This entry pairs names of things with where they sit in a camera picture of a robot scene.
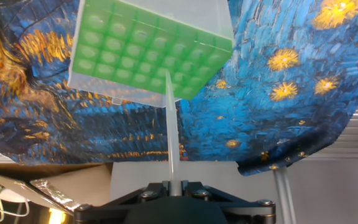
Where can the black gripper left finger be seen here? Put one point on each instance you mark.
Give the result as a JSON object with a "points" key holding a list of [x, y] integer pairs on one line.
{"points": [[120, 202]]}

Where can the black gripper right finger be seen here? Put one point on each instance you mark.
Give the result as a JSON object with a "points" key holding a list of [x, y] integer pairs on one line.
{"points": [[235, 202]]}

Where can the clear large pipette tip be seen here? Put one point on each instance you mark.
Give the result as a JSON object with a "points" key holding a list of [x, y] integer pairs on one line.
{"points": [[172, 130]]}

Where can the translucent tip box green rack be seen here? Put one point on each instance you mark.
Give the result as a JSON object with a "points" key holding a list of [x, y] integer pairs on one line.
{"points": [[141, 46]]}

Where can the brown cardboard box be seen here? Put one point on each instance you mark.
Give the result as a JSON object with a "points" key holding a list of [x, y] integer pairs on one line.
{"points": [[82, 183]]}

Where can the grey metal pole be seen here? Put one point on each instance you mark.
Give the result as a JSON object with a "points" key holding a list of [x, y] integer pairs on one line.
{"points": [[283, 196]]}

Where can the silver foil tape strip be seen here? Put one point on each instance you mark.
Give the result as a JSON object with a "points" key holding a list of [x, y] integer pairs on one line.
{"points": [[48, 193]]}

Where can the starry night painting cloth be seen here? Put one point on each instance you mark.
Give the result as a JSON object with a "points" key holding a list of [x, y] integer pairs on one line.
{"points": [[275, 124]]}

